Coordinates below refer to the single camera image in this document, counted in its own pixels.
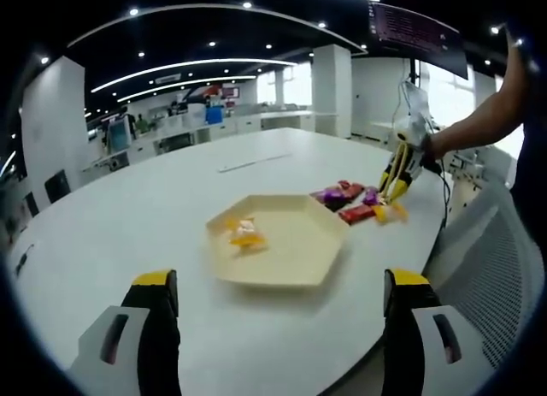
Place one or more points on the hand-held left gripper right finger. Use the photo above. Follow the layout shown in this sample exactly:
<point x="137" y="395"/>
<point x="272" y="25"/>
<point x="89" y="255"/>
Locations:
<point x="431" y="353"/>

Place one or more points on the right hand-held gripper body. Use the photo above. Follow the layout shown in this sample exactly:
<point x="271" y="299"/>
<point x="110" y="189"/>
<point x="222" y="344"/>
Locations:
<point x="414" y="133"/>

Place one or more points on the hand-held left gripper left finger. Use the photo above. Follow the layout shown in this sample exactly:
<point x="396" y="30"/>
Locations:
<point x="124" y="353"/>

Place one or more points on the shiny purple snack packet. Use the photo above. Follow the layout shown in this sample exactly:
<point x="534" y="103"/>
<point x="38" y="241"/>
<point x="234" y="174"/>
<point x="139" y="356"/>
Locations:
<point x="369" y="197"/>

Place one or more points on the orange candy packet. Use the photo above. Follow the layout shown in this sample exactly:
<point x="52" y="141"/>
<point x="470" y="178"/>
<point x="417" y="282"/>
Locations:
<point x="389" y="212"/>
<point x="245" y="238"/>

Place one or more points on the red snack packet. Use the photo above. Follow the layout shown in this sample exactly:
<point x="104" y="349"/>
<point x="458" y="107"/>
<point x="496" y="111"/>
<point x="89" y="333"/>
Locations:
<point x="352" y="188"/>

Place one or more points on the dark purple snack packet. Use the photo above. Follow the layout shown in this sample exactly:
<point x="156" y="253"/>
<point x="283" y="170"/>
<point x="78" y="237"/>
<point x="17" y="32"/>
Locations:
<point x="331" y="196"/>

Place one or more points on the beige hexagonal container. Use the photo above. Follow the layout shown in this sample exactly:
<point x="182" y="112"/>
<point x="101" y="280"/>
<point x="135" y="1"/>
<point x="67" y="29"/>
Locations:
<point x="290" y="242"/>

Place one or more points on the person's right hand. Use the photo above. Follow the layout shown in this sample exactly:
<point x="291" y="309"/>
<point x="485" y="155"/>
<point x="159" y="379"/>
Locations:
<point x="431" y="152"/>

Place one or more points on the black monitor stand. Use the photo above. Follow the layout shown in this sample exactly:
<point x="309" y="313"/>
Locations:
<point x="413" y="73"/>

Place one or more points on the white office desk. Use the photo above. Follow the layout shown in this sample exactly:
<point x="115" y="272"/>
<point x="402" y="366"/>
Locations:
<point x="470" y="165"/>

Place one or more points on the white square pillar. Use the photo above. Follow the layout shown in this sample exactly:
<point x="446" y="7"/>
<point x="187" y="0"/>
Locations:
<point x="332" y="88"/>
<point x="51" y="122"/>

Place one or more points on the dark monitor screen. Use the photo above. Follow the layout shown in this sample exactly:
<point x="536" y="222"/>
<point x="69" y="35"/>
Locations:
<point x="410" y="30"/>

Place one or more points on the grey mesh office chair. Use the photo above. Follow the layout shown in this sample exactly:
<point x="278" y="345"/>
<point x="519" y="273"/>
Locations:
<point x="478" y="259"/>

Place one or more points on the black office chair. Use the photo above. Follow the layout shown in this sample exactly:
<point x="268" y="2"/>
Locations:
<point x="31" y="204"/>

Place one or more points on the black square panel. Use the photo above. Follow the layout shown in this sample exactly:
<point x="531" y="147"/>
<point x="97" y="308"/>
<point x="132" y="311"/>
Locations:
<point x="57" y="185"/>

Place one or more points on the blue box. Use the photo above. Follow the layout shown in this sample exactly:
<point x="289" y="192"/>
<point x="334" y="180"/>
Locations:
<point x="213" y="116"/>

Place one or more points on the long white counter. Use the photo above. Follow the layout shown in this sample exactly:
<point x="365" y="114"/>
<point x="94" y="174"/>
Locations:
<point x="171" y="140"/>

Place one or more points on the white kiosk blue screen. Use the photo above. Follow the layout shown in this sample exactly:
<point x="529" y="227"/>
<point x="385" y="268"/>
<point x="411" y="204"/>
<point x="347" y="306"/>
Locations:
<point x="119" y="133"/>

